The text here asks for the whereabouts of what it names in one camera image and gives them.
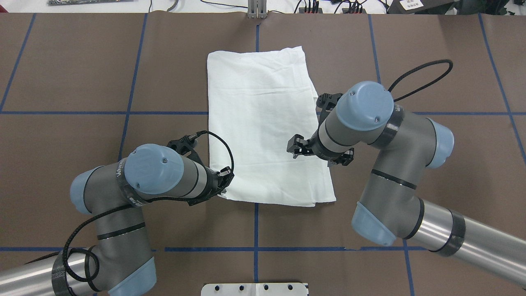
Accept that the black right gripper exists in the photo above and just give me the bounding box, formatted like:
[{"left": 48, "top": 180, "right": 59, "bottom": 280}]
[{"left": 287, "top": 92, "right": 354, "bottom": 167}]

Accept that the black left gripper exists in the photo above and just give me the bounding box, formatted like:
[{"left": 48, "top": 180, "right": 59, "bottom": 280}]
[{"left": 166, "top": 136, "right": 234, "bottom": 206}]

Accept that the white long-sleeve printed shirt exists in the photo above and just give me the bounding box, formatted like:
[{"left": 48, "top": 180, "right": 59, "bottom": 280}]
[{"left": 207, "top": 46, "right": 336, "bottom": 207}]

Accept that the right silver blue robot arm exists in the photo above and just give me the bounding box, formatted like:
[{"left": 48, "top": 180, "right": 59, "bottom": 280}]
[{"left": 287, "top": 81, "right": 526, "bottom": 288}]

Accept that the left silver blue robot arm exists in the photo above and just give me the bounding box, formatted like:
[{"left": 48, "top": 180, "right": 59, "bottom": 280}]
[{"left": 1, "top": 131, "right": 234, "bottom": 296}]

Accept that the white central mounting column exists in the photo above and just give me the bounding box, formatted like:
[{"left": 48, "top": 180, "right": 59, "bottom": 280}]
[{"left": 201, "top": 282, "right": 309, "bottom": 296}]

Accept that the aluminium frame post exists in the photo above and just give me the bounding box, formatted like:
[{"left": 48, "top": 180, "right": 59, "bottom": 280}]
[{"left": 247, "top": 0, "right": 268, "bottom": 19}]

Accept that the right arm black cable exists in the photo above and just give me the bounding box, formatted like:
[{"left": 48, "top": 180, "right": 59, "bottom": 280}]
[{"left": 388, "top": 60, "right": 454, "bottom": 102}]

